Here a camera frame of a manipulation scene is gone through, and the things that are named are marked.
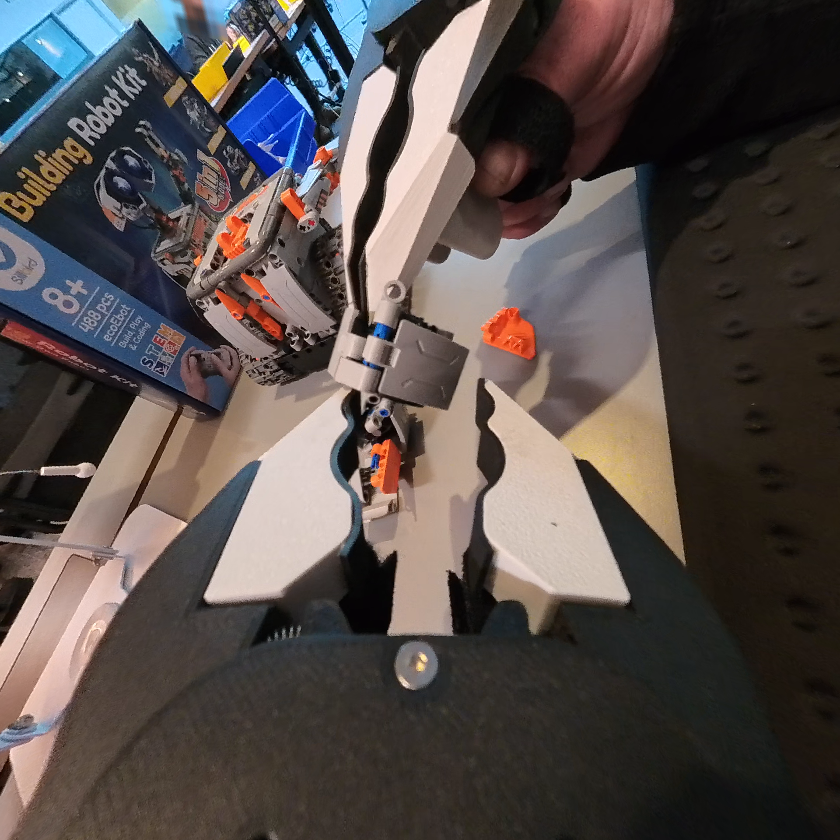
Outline dark blue toy box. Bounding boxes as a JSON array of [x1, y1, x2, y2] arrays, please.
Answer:
[[0, 20, 268, 419]]

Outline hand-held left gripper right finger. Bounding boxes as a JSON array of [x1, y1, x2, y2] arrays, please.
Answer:
[[448, 379, 632, 634]]

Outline small grey brick hinge assembly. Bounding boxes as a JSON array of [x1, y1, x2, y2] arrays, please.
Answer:
[[327, 281, 471, 409]]

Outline grey orange tracked brick robot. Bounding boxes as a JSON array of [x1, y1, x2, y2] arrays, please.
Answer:
[[187, 146, 350, 388]]

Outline yellow plastic bin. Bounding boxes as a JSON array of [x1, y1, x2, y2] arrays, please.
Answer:
[[190, 42, 238, 101]]

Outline blue plastic storage bin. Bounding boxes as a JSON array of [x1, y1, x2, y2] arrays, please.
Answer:
[[226, 77, 317, 179]]

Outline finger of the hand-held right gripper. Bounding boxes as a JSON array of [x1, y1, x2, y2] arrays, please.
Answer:
[[340, 49, 427, 336], [363, 0, 527, 304]]

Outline toy box with orange print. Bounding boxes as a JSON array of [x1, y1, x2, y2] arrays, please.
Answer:
[[0, 318, 143, 396]]

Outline person's right hand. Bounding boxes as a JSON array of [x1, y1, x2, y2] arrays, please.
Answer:
[[474, 0, 677, 242]]

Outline grey orange brick wheel assembly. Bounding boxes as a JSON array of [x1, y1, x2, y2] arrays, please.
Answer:
[[357, 394, 422, 521]]

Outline person's right forearm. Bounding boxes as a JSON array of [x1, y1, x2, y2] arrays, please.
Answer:
[[581, 0, 840, 182]]

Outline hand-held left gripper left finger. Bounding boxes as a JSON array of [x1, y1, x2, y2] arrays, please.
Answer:
[[203, 392, 398, 634]]

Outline white document stand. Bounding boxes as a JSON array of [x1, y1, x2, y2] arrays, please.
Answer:
[[0, 461, 189, 809]]

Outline orange curved brick piece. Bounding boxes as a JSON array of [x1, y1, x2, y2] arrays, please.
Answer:
[[480, 307, 538, 359]]

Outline black dimpled cushion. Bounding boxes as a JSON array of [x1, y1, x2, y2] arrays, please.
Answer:
[[646, 112, 840, 840]]

